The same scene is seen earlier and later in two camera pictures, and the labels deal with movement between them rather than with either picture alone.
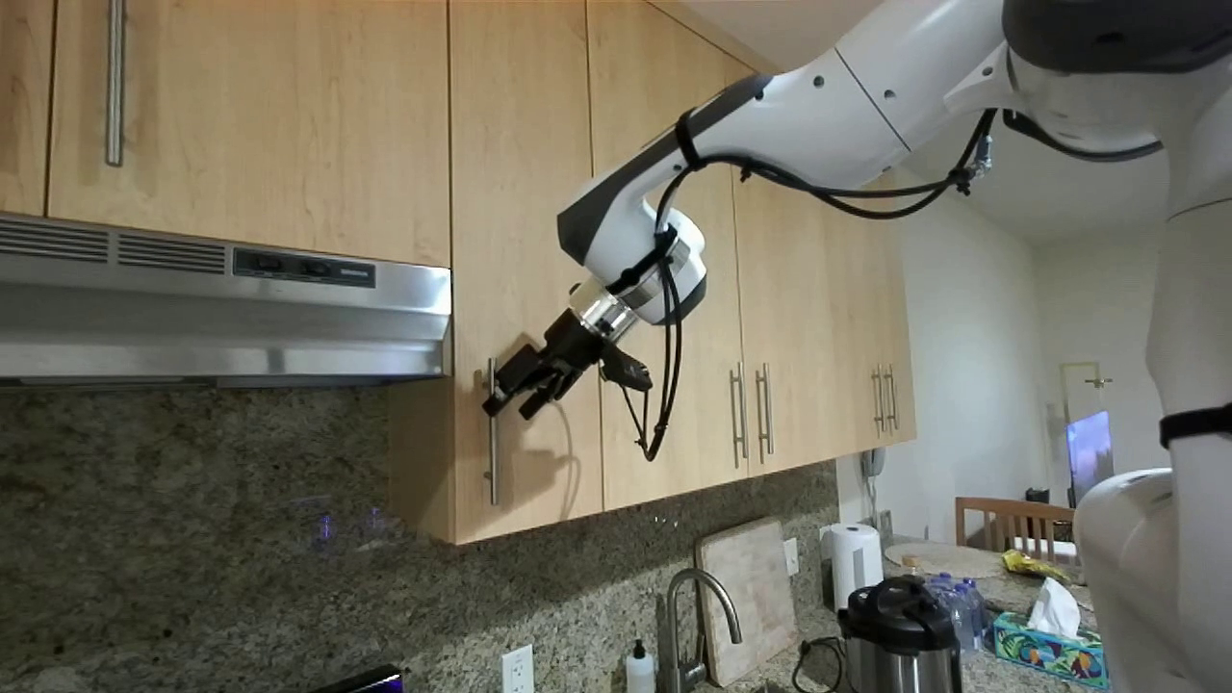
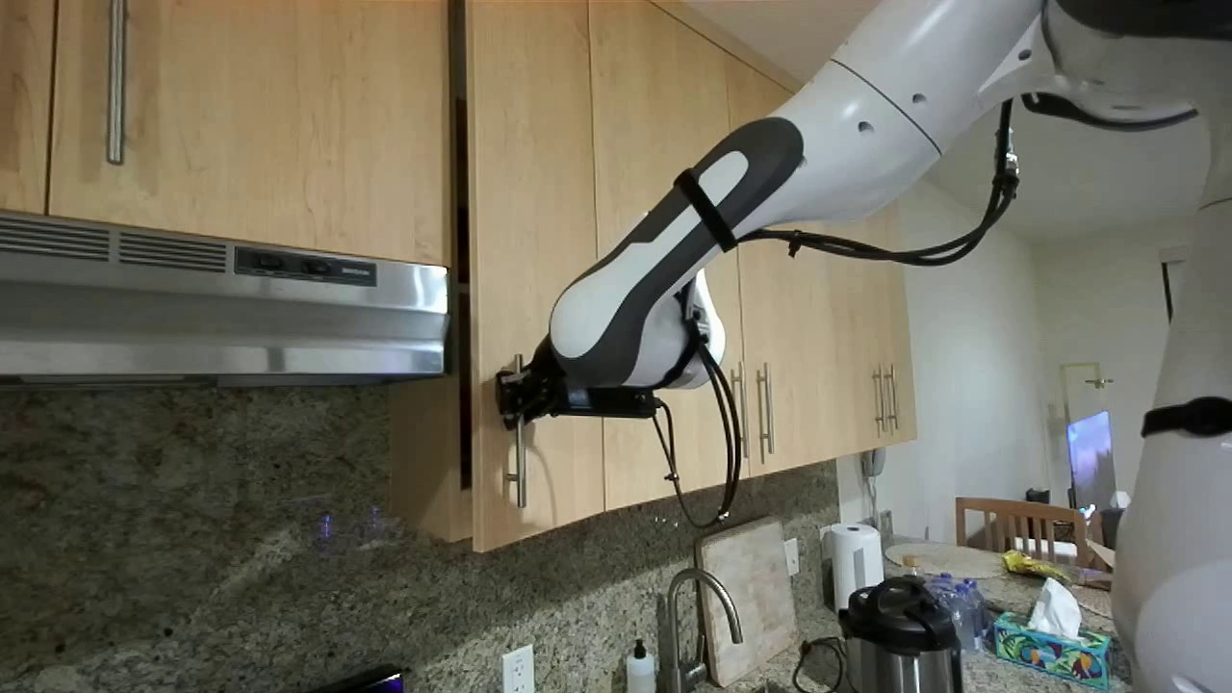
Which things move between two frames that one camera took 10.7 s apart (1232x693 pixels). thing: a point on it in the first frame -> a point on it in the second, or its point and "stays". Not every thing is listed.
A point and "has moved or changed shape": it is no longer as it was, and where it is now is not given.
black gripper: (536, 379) stays
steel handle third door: (765, 414) stays
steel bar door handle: (494, 394) -> (521, 453)
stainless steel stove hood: (96, 301) stays
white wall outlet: (517, 671) stays
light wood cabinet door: (523, 139) has moved or changed shape
